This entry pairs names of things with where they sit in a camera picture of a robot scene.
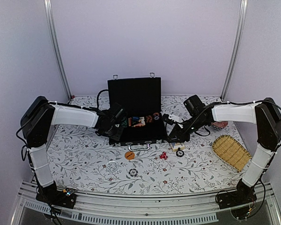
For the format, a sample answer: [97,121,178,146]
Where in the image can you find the blue playing card box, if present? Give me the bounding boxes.
[170,142,185,152]

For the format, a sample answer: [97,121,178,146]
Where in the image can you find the left aluminium frame post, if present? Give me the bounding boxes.
[44,0,72,100]

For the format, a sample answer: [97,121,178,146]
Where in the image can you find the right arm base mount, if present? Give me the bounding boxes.
[215,188,257,209]

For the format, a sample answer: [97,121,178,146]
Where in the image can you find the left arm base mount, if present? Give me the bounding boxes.
[36,184,77,209]

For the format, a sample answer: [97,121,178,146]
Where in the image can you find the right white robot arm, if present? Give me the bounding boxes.
[163,95,281,204]

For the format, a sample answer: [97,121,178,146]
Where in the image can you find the red dice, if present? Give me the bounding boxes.
[159,152,168,160]

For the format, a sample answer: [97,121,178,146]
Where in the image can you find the aluminium frame post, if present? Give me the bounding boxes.
[221,0,248,101]
[44,0,72,100]

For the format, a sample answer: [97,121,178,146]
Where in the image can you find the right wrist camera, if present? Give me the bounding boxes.
[162,114,183,128]

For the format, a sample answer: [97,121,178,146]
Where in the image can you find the orange dealer button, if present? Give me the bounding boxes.
[125,151,135,160]

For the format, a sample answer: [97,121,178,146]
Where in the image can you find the green chip stack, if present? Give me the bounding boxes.
[120,118,128,128]

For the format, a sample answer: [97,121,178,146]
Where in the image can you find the card deck in case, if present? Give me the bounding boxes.
[128,116,146,128]

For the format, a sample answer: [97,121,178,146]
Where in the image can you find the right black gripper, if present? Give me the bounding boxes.
[168,115,207,143]

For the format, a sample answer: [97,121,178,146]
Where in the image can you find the red patterned bowl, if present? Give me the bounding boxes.
[211,121,229,130]

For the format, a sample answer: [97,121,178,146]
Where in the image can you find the woven bamboo tray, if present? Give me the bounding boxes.
[212,135,252,172]

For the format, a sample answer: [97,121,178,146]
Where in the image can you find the black poker case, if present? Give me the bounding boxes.
[107,77,167,146]

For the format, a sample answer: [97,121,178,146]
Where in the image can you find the right aluminium frame post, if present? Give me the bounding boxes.
[221,0,248,101]

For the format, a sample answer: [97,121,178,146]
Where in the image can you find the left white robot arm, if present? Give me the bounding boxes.
[18,96,126,203]

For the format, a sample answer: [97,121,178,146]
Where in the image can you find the orange chip stack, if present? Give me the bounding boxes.
[145,115,153,123]

